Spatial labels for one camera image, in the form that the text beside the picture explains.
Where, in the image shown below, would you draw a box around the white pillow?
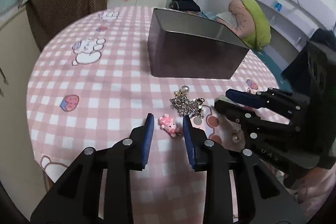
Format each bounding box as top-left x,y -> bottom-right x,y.
215,13 -> 239,28

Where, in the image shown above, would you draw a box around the pink checked cartoon tablecloth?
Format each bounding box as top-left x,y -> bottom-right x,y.
26,6 -> 289,224

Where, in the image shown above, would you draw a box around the pink bear charm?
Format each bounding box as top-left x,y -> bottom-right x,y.
158,114 -> 184,138

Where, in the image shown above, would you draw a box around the rectangular metal tin box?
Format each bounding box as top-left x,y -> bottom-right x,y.
146,8 -> 250,80

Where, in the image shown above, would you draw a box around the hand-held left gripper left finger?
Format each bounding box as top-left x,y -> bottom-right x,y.
30,113 -> 155,224

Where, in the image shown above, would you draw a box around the cream cabinet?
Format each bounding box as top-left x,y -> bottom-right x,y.
0,11 -> 50,188

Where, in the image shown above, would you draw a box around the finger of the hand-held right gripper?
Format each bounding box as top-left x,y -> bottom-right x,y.
214,99 -> 326,169
225,88 -> 311,125

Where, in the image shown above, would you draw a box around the folded dark clothes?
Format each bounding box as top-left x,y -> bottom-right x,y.
168,0 -> 201,12

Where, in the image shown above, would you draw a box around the brown dotted cloth cover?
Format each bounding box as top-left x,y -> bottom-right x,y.
16,0 -> 113,52

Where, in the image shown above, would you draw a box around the silver chain with pearl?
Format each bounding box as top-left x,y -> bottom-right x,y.
169,85 -> 208,126

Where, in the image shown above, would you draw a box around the rolled pink green quilt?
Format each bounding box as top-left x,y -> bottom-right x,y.
241,0 -> 271,51

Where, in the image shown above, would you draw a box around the person's right hand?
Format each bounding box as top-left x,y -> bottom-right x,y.
295,168 -> 336,205

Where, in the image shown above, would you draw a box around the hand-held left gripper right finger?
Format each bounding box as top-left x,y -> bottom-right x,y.
182,115 -> 309,224

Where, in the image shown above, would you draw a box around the pink pillow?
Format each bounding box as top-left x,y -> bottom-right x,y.
228,0 -> 254,39

